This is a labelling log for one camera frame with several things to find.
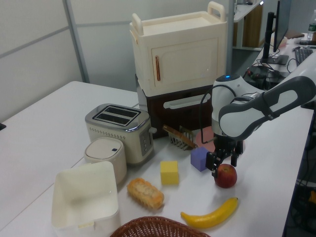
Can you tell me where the pink plastic plate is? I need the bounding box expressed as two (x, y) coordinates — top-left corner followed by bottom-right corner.
(196, 125), (245, 155)

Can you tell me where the black monitor stand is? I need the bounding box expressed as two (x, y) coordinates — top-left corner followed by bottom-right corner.
(259, 11), (289, 66)

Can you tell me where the brown drawer box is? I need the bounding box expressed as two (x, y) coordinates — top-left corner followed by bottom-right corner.
(145, 83), (215, 139)

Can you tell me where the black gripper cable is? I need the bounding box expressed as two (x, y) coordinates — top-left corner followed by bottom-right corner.
(199, 84), (237, 145)

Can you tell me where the cream and chrome toaster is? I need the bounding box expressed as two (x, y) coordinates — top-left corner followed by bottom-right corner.
(84, 103), (158, 166)

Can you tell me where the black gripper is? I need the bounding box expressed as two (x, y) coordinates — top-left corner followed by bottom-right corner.
(206, 136), (245, 179)

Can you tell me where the purple foam cube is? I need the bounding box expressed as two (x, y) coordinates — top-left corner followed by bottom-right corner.
(190, 146), (214, 173)

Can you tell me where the brown wicker basket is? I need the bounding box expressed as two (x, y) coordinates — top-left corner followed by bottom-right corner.
(109, 216), (210, 237)

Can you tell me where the long toy bread loaf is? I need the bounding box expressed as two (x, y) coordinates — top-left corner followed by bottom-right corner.
(126, 178), (165, 210)

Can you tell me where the metal toast rack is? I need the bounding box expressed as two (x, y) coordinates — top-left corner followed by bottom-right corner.
(168, 125), (198, 151)

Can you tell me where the tangle of cables and electronics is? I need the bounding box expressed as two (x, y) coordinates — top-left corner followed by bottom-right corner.
(243, 63), (297, 91)

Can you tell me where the white square plastic container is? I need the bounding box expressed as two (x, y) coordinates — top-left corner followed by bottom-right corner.
(51, 161), (121, 237)

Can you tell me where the red apple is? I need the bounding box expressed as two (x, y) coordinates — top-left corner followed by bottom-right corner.
(214, 163), (237, 189)

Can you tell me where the black computer monitor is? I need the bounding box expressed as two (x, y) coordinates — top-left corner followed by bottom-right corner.
(273, 0), (290, 53)

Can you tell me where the yellow foam cube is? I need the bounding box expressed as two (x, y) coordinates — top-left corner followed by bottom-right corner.
(160, 160), (180, 185)

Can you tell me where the yellow banana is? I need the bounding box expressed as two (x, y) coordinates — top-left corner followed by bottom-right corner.
(180, 197), (239, 229)

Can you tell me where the small white lidded bin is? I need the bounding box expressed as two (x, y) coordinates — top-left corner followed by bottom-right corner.
(83, 137), (128, 186)

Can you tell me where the black keyboard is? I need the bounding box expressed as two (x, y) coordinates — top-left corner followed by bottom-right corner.
(294, 48), (315, 66)

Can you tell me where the cream toy cabinet with handles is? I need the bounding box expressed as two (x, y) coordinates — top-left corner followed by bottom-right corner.
(129, 1), (228, 96)

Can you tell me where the wooden office cabinet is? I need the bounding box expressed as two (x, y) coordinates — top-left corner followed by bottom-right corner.
(233, 3), (264, 49)

